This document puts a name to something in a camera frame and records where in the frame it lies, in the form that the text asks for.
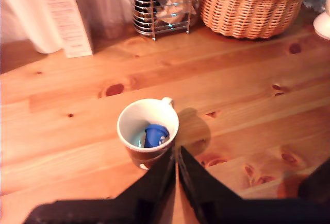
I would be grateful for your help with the white printed carton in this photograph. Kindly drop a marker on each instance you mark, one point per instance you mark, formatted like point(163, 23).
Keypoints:
point(69, 28)

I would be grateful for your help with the white metal bottle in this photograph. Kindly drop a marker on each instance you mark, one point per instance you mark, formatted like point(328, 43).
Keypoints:
point(38, 28)

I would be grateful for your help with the small white round camera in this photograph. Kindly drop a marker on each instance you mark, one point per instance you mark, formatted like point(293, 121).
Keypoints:
point(323, 27)

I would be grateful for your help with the blue coffee capsule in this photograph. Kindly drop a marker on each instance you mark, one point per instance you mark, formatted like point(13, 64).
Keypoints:
point(154, 137)

